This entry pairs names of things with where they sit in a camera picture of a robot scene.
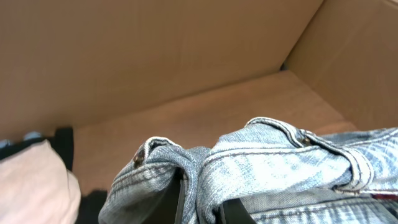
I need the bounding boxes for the light blue denim shorts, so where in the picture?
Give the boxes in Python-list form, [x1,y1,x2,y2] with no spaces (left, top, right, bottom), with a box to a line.
[98,117,397,223]

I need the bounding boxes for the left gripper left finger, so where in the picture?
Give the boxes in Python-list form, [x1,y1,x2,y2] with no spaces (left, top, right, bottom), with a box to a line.
[142,177,182,224]

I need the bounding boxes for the black garment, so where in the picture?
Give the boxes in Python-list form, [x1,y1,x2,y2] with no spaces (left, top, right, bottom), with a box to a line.
[1,127,108,224]

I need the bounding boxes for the light blue garment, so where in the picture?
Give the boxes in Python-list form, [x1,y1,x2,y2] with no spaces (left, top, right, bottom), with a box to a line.
[0,131,43,149]

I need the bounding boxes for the beige folded shorts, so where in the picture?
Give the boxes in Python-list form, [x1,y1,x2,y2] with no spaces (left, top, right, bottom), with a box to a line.
[1,141,81,224]

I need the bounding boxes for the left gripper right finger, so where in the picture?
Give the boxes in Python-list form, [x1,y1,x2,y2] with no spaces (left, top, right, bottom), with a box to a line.
[217,198,256,224]

